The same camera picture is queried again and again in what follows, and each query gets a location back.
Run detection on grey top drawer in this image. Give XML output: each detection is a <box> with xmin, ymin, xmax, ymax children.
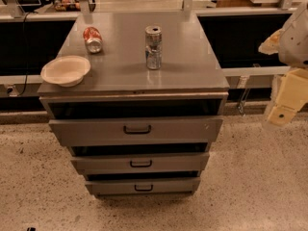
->
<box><xmin>49</xmin><ymin>116</ymin><xmax>222</xmax><ymax>146</ymax></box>

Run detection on red soda can lying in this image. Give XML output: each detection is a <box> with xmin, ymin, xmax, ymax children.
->
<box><xmin>83</xmin><ymin>27</ymin><xmax>103</xmax><ymax>54</ymax></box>

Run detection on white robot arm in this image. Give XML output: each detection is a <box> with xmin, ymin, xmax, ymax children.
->
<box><xmin>258</xmin><ymin>2</ymin><xmax>308</xmax><ymax>127</ymax></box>

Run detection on grey metal drawer cabinet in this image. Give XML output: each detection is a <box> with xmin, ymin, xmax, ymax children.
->
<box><xmin>38</xmin><ymin>12</ymin><xmax>229</xmax><ymax>182</ymax></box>

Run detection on metal bracket on rail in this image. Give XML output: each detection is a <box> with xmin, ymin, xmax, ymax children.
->
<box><xmin>237</xmin><ymin>75</ymin><xmax>250</xmax><ymax>116</ymax></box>

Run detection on white paper bowl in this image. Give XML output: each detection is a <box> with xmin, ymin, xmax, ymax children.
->
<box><xmin>40</xmin><ymin>56</ymin><xmax>90</xmax><ymax>87</ymax></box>

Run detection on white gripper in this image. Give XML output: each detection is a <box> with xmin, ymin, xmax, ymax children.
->
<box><xmin>258</xmin><ymin>29</ymin><xmax>308</xmax><ymax>127</ymax></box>

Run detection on black hanging cable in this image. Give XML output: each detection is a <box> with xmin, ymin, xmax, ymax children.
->
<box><xmin>17</xmin><ymin>12</ymin><xmax>32</xmax><ymax>97</ymax></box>

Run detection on grey drawer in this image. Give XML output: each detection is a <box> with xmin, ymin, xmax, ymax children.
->
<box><xmin>49</xmin><ymin>116</ymin><xmax>222</xmax><ymax>146</ymax></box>
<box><xmin>71</xmin><ymin>152</ymin><xmax>209</xmax><ymax>175</ymax></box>
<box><xmin>85</xmin><ymin>177</ymin><xmax>200</xmax><ymax>195</ymax></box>

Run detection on silver upright can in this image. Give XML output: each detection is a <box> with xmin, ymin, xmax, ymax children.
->
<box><xmin>145</xmin><ymin>25</ymin><xmax>162</xmax><ymax>70</ymax></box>

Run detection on grey middle drawer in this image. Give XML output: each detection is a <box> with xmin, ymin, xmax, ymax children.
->
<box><xmin>71</xmin><ymin>152</ymin><xmax>209</xmax><ymax>175</ymax></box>

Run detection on grey bottom drawer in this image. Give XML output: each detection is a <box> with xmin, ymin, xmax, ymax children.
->
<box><xmin>85</xmin><ymin>177</ymin><xmax>200</xmax><ymax>195</ymax></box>

